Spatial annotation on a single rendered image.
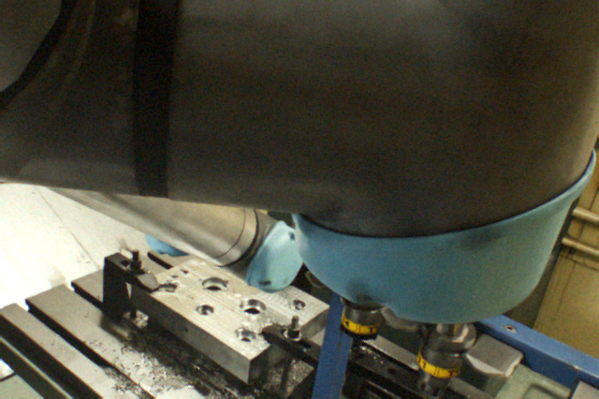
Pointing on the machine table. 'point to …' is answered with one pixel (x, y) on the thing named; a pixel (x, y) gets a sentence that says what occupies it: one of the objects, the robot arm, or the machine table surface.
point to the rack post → (332, 354)
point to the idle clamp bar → (361, 376)
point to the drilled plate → (184, 316)
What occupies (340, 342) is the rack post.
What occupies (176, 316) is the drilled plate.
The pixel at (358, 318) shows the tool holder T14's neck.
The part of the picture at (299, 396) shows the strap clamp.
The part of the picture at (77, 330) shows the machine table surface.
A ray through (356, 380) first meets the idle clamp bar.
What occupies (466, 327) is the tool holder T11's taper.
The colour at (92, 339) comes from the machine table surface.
